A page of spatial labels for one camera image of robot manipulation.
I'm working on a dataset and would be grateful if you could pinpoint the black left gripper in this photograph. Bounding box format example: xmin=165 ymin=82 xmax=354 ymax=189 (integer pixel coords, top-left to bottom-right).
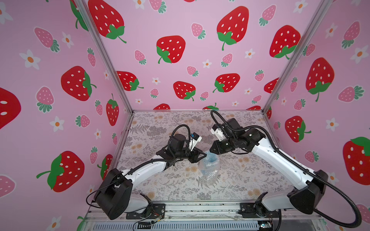
xmin=174 ymin=147 xmax=206 ymax=164

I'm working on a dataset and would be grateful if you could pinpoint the blue plastic wine glass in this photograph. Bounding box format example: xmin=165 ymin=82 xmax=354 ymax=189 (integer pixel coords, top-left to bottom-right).
xmin=202 ymin=152 xmax=220 ymax=177

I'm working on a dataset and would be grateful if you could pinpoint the clear bubble wrap sheet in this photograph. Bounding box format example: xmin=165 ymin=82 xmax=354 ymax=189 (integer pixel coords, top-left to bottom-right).
xmin=198 ymin=151 xmax=220 ymax=188

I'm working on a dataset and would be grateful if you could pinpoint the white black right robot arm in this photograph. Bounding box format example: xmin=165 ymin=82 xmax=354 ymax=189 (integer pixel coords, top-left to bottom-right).
xmin=210 ymin=134 xmax=326 ymax=216

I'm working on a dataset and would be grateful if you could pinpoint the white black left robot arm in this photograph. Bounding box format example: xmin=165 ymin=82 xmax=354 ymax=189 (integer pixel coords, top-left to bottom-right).
xmin=93 ymin=146 xmax=207 ymax=220

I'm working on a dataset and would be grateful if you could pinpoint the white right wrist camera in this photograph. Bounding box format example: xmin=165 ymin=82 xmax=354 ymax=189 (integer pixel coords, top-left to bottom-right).
xmin=210 ymin=124 xmax=225 ymax=141

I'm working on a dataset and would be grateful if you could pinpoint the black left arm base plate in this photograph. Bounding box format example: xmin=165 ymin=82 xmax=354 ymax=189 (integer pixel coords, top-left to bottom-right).
xmin=126 ymin=203 xmax=166 ymax=220

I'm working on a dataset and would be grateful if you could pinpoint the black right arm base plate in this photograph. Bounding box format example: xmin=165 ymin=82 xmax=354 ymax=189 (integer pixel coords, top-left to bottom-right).
xmin=237 ymin=203 xmax=279 ymax=218

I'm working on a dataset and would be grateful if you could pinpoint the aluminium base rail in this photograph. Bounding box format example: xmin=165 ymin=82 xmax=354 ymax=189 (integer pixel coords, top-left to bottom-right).
xmin=82 ymin=200 xmax=327 ymax=231

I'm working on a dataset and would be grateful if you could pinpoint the black corrugated cable conduit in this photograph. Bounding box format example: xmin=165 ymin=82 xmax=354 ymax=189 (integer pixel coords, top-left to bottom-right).
xmin=260 ymin=126 xmax=362 ymax=229

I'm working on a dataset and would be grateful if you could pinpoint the aluminium frame post right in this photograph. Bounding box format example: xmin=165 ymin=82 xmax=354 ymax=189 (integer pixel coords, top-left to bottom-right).
xmin=262 ymin=0 xmax=332 ymax=115

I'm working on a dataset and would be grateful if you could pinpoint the aluminium frame post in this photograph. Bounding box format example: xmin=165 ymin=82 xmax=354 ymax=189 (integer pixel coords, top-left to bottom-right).
xmin=262 ymin=0 xmax=332 ymax=115
xmin=76 ymin=0 xmax=134 ymax=115

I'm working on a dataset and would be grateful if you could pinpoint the aluminium frame post left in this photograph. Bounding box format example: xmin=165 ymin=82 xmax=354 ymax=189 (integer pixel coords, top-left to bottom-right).
xmin=76 ymin=0 xmax=134 ymax=115

